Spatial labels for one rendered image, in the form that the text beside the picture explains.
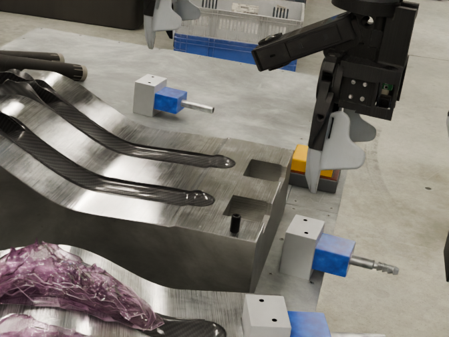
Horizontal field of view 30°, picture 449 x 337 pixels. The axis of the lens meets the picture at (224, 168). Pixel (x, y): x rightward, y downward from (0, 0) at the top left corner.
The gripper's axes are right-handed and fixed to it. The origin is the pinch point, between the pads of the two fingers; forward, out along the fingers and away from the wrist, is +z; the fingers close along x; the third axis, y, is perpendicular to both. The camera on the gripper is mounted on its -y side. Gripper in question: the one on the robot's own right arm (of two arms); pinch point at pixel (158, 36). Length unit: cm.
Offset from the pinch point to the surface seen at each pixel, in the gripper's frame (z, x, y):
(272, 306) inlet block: 4, -58, 38
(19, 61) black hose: 7.6, -6.0, -21.7
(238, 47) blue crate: 74, 250, -65
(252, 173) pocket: 5.5, -29.1, 26.8
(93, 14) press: 88, 296, -168
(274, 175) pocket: 5.2, -28.7, 29.7
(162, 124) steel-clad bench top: 12.8, -4.2, 4.1
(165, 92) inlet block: 8.7, -0.9, 2.6
